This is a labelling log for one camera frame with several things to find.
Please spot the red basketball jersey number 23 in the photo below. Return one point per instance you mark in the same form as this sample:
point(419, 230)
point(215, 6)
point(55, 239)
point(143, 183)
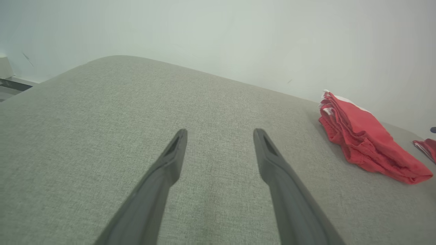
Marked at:
point(430, 148)

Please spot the grey fabric sofa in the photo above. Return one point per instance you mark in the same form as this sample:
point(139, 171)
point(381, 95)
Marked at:
point(102, 119)

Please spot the black baseboard strip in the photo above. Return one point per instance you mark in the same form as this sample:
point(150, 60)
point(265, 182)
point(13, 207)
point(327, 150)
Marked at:
point(13, 84)

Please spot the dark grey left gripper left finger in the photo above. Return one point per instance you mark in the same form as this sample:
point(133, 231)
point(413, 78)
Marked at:
point(146, 207)

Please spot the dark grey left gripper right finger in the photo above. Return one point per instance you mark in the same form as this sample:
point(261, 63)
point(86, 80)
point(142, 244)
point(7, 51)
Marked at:
point(296, 211)

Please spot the red shorts with white stripes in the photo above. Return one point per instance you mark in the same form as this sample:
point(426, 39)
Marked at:
point(364, 139)

